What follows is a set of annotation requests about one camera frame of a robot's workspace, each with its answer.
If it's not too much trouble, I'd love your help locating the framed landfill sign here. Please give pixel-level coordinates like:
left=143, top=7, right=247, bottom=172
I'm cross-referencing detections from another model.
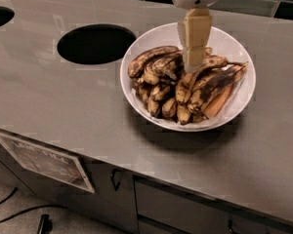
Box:
left=0, top=133, right=95, bottom=193

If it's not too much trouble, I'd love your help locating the small banana front right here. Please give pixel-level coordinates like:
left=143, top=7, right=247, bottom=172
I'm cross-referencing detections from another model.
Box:
left=177, top=104, right=191, bottom=125

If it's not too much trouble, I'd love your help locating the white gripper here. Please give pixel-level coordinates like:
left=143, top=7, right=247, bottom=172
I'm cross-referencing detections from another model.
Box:
left=172, top=0, right=218, bottom=72

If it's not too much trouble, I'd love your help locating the short banana left inner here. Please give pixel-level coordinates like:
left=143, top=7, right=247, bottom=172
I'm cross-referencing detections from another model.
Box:
left=144, top=63, right=159, bottom=85

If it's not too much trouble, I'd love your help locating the grey cabinet drawer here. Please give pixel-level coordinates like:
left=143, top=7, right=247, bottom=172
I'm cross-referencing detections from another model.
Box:
left=135, top=179, right=293, bottom=234

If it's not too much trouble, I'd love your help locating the black cabinet handle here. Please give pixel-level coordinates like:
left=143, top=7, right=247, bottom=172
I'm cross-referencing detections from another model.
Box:
left=110, top=169, right=122, bottom=191

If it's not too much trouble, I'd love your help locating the black object on floor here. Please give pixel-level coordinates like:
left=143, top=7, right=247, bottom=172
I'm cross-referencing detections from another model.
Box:
left=37, top=214, right=53, bottom=234

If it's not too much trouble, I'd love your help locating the small banana front left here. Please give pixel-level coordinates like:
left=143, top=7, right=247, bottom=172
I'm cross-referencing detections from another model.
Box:
left=147, top=97, right=160, bottom=117

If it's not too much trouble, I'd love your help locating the white bowl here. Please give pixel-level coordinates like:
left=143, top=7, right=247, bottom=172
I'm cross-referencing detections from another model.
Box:
left=120, top=22, right=256, bottom=132

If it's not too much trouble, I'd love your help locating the small banana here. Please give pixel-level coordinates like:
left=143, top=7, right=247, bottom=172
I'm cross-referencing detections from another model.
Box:
left=162, top=97, right=177, bottom=118
left=177, top=104, right=191, bottom=125
left=150, top=83, right=171, bottom=101
left=147, top=97, right=160, bottom=117

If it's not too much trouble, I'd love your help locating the spotted banana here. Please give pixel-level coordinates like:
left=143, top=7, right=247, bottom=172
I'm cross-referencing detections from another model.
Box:
left=175, top=55, right=229, bottom=105
left=128, top=46, right=178, bottom=78
left=151, top=46, right=213, bottom=77

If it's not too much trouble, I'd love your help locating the black floor cable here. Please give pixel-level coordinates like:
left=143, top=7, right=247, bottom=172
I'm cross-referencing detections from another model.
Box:
left=0, top=186, right=67, bottom=226

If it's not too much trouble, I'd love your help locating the blackened banana right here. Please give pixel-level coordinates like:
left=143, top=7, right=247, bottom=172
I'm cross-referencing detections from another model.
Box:
left=188, top=63, right=247, bottom=115

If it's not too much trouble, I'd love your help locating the small banana front middle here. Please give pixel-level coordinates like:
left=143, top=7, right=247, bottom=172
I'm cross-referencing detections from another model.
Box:
left=162, top=97, right=177, bottom=118

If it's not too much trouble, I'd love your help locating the small banana middle left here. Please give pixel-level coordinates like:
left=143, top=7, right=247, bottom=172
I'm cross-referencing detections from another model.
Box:
left=150, top=83, right=171, bottom=101

